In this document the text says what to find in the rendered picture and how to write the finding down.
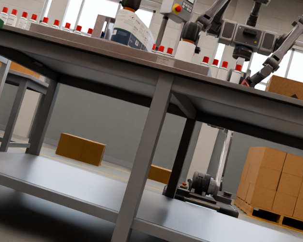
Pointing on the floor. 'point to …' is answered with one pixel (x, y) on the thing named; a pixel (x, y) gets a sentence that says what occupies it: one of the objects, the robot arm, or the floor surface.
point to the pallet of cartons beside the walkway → (277, 188)
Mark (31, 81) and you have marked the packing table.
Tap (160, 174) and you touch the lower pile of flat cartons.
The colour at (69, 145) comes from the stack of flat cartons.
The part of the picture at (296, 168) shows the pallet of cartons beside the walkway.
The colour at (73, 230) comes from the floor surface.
